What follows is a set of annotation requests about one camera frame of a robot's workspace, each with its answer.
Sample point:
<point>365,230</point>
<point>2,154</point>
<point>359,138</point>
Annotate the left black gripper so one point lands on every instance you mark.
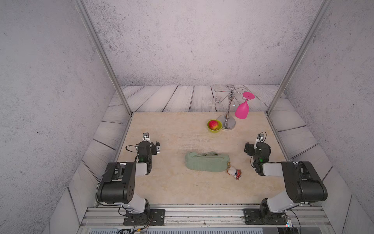
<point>154,148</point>

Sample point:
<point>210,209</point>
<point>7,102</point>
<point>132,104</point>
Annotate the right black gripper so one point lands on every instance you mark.
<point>251,146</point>

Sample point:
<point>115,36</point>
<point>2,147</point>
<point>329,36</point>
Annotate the white red doll keychain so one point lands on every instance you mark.
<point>236,173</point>

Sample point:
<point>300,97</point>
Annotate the green corduroy bag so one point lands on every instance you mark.
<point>209,162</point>

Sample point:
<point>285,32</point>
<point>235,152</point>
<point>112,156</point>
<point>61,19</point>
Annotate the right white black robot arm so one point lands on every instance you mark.
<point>302,185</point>

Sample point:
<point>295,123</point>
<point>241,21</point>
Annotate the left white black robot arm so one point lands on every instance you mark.
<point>117,185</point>

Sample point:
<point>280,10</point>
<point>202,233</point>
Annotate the silver glass rack stand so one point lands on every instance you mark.
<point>225,98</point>

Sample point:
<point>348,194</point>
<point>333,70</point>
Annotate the pink wine glass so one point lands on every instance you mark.
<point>243,109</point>

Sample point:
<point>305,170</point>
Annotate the green bowl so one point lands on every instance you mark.
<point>215,131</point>

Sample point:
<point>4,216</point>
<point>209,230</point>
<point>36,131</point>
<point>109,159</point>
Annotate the red apple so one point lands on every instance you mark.
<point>214,125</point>

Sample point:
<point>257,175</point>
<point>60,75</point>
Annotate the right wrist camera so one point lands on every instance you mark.
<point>260,138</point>

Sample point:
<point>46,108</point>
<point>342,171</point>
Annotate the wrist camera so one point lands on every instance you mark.
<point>146,137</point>
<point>260,138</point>

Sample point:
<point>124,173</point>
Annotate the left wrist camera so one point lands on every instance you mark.
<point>146,137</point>

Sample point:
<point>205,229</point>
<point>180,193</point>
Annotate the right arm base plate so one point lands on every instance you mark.
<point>259,217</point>

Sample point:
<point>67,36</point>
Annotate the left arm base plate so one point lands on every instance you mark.
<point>152,217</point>

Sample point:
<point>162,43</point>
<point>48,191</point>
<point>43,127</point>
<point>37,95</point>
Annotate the right aluminium frame post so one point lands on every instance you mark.
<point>317,21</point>

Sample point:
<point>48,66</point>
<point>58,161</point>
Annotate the aluminium frame post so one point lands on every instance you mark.
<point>84,14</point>
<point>317,21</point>

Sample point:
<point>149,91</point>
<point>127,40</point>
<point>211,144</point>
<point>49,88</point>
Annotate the aluminium front rail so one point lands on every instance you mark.
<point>205,219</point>

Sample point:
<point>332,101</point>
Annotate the left aluminium frame post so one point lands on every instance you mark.
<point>84,14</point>

